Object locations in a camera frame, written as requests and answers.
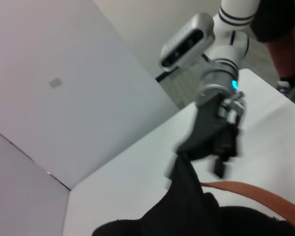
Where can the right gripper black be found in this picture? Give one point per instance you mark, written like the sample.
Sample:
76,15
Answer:
209,123

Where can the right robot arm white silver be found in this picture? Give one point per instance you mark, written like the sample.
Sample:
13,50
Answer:
226,55

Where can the person in black shorts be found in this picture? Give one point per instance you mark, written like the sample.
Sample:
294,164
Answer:
282,44

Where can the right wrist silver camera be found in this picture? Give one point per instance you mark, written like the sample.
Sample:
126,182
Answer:
186,41

